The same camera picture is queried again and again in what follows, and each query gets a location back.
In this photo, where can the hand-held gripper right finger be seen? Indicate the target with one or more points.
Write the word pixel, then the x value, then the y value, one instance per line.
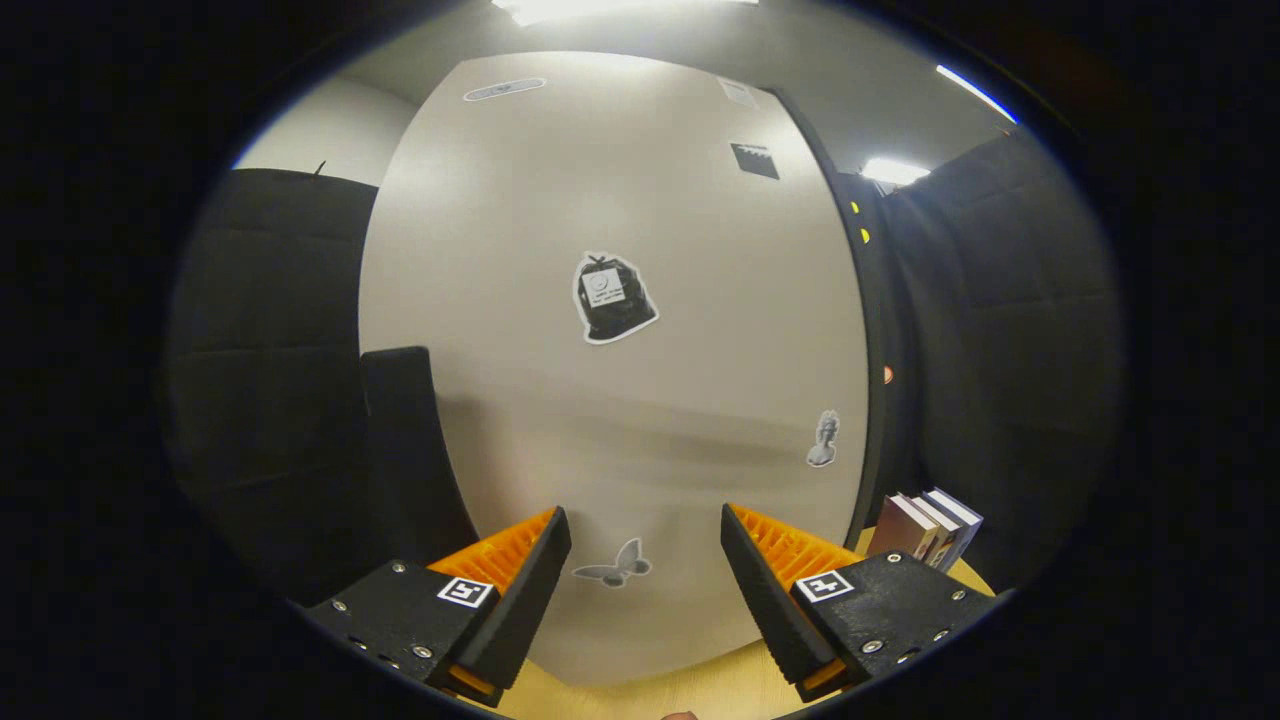
pixel 770 610

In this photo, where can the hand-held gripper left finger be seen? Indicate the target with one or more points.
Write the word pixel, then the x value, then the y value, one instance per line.
pixel 525 610

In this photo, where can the beige cabinet door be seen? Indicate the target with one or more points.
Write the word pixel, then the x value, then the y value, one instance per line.
pixel 520 250

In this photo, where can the dark grey cabinet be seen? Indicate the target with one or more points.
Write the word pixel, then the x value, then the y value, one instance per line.
pixel 874 450

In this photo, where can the blue grey book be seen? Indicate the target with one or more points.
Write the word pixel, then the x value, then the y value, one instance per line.
pixel 963 515

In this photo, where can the black backdrop cloth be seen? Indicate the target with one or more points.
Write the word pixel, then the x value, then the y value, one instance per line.
pixel 1000 330

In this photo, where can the small ceiling light panel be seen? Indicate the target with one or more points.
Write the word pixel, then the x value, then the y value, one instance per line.
pixel 893 171

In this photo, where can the long ceiling light strip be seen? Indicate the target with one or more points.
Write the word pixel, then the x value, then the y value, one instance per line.
pixel 976 92

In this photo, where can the large ceiling light panel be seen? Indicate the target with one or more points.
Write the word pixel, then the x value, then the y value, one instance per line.
pixel 620 8

